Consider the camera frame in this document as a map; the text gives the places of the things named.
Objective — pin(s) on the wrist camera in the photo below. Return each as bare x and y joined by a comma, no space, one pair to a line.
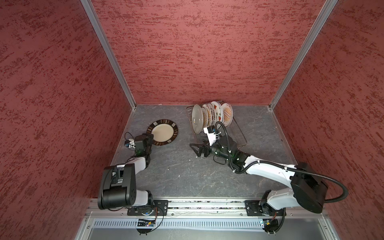
130,144
211,134

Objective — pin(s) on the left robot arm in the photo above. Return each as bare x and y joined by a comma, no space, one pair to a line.
118,185

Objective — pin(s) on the left corner aluminium profile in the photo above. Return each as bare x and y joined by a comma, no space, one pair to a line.
92,15

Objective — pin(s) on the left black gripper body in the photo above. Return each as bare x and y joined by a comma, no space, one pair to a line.
149,141

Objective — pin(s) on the connector board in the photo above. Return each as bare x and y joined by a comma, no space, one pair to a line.
270,226
146,223

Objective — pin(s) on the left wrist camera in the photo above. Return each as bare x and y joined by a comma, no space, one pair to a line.
130,144

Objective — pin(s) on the black striped rim plate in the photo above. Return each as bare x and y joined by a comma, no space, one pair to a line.
164,131

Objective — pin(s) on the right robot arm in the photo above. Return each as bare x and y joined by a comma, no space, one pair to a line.
302,187

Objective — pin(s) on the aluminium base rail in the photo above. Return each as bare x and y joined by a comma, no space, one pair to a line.
182,213

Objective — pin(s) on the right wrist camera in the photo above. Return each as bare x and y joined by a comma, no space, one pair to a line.
211,134

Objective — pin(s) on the red character plate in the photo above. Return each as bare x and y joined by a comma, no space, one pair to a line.
213,113

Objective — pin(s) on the left connector board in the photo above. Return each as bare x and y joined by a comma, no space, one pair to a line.
146,223

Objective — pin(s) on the corner aluminium profile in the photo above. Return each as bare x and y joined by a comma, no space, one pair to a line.
317,26
92,15

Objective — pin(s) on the orange sunburst plate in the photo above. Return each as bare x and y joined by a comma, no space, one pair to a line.
205,117
228,114
206,106

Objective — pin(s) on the right connector board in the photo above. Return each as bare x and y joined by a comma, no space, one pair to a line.
270,226

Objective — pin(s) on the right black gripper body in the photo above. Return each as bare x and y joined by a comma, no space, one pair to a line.
208,150

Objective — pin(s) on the back orange sunburst plate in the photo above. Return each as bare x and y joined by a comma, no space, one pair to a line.
228,114

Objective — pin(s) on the watermelon blue rim plate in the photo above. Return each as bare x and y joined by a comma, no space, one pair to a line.
218,109

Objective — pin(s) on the large plain white plate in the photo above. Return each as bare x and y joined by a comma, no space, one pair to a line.
197,119

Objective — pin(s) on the right corner aluminium profile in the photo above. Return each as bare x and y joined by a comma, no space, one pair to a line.
317,26

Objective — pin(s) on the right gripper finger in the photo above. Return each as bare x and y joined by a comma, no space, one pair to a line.
197,145
199,151

